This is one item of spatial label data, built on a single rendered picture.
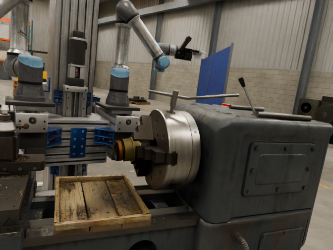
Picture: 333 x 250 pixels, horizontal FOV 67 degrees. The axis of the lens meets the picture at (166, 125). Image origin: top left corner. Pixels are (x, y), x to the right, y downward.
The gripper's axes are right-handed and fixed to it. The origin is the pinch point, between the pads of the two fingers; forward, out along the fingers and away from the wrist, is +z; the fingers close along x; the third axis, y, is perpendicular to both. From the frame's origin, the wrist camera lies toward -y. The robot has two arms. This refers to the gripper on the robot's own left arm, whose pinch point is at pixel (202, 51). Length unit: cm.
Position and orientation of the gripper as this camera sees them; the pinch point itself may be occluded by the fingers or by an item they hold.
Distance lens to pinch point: 188.1
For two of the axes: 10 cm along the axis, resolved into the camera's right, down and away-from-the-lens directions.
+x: 1.7, 3.2, -9.3
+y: -1.5, 9.4, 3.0
